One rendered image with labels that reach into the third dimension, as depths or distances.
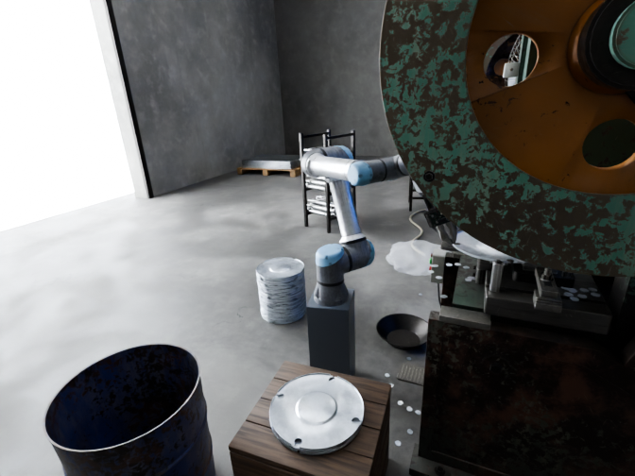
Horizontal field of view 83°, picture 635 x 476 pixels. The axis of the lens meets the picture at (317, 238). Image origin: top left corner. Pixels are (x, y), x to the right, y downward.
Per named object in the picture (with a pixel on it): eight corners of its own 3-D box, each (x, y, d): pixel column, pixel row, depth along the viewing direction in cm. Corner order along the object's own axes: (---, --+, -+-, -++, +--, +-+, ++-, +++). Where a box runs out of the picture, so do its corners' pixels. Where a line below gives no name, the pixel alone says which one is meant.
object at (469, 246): (526, 229, 131) (527, 228, 131) (565, 264, 104) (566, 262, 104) (444, 229, 135) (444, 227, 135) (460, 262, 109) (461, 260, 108)
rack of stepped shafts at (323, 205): (332, 234, 355) (329, 134, 320) (300, 225, 385) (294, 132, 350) (359, 222, 383) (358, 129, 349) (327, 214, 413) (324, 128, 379)
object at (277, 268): (285, 283, 201) (284, 282, 201) (246, 273, 216) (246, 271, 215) (313, 263, 224) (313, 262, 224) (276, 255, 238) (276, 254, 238)
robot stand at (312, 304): (311, 390, 167) (305, 306, 151) (319, 364, 184) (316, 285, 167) (350, 395, 163) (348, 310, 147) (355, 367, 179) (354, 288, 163)
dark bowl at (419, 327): (368, 349, 192) (368, 338, 189) (383, 319, 217) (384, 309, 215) (427, 363, 180) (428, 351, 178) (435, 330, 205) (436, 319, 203)
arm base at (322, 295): (310, 305, 152) (308, 284, 148) (317, 287, 166) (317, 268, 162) (345, 308, 148) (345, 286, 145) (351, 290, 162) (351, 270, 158)
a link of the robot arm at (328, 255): (311, 276, 155) (309, 246, 151) (336, 267, 162) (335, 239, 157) (326, 286, 146) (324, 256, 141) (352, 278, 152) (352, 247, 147)
